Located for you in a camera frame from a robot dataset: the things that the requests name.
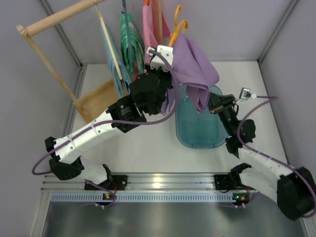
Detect light blue trousers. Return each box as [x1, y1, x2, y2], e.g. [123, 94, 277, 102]
[100, 25, 131, 98]

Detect aluminium mounting rail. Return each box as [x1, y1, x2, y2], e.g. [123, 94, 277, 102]
[41, 173, 226, 192]

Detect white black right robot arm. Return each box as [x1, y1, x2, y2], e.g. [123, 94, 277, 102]
[207, 93, 316, 221]

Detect teal plastic bin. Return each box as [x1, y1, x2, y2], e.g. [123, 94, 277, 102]
[175, 85, 228, 149]

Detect pink trousers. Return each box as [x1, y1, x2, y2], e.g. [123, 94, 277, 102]
[142, 0, 171, 64]

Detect green patterned trousers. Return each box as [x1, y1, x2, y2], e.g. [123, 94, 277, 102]
[120, 12, 145, 78]

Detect white slotted cable duct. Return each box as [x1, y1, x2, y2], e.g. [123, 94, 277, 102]
[50, 193, 236, 203]

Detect light wooden hanger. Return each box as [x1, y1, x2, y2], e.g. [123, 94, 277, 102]
[95, 3, 123, 81]

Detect purple trousers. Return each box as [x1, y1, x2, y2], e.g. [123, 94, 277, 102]
[172, 34, 219, 114]

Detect orange plastic hanger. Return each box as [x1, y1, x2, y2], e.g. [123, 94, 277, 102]
[168, 5, 189, 47]

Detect wooden clothes rack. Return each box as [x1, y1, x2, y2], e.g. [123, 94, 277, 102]
[16, 0, 165, 123]

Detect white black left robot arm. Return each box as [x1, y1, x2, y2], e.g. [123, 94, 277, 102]
[45, 65, 172, 188]

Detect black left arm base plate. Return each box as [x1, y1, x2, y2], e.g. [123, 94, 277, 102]
[97, 175, 128, 191]

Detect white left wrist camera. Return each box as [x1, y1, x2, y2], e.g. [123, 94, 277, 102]
[146, 45, 174, 72]

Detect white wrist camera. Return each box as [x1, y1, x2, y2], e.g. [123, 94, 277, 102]
[146, 45, 174, 72]
[238, 87, 257, 102]

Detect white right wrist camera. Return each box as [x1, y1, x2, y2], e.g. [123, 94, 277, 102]
[238, 87, 257, 102]

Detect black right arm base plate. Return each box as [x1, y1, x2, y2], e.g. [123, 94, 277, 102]
[214, 173, 255, 192]

